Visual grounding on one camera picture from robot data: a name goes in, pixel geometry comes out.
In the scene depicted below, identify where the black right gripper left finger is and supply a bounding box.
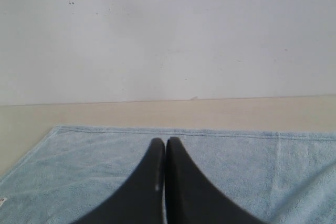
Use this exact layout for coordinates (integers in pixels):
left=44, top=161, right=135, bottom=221
left=74, top=138, right=165, bottom=224

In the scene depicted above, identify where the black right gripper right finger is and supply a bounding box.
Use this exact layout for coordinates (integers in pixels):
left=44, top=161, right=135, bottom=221
left=165, top=137, right=262, bottom=224

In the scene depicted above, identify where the light blue fleece towel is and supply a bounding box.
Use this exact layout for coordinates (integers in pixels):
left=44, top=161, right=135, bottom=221
left=1, top=126, right=335, bottom=223

